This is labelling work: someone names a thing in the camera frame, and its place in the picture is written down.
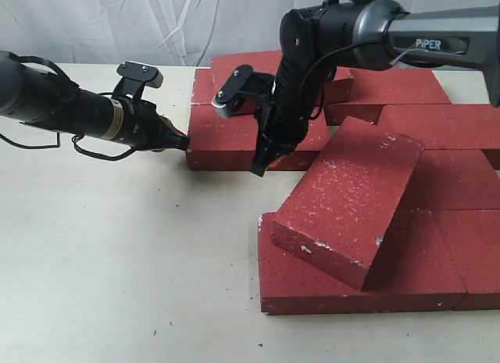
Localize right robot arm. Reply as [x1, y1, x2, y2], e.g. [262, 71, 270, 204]
[250, 0, 499, 176]

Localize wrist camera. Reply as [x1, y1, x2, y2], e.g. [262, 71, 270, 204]
[111, 61, 163, 104]
[212, 64, 275, 119]

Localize red brick second row right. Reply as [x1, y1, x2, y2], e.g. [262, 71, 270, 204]
[377, 104, 499, 170]

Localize white fabric backdrop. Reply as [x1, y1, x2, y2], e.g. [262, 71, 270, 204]
[0, 0, 500, 67]

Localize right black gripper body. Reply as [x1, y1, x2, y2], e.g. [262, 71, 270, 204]
[256, 58, 324, 152]

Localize red brick third row right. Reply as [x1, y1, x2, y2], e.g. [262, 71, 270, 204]
[399, 150, 499, 211]

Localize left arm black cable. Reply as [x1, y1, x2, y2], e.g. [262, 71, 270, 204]
[0, 54, 138, 161]

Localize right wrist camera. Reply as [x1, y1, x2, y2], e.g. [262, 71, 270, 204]
[212, 64, 275, 119]

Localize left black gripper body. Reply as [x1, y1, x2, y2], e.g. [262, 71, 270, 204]
[112, 99, 173, 150]

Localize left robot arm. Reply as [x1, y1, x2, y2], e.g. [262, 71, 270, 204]
[1, 51, 190, 161]

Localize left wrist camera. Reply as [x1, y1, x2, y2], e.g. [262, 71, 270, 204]
[111, 61, 163, 104]

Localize red brick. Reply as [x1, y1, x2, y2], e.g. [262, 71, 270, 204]
[432, 210, 499, 311]
[258, 210, 466, 315]
[323, 69, 451, 126]
[210, 51, 355, 115]
[191, 69, 216, 105]
[186, 105, 330, 171]
[271, 117, 423, 290]

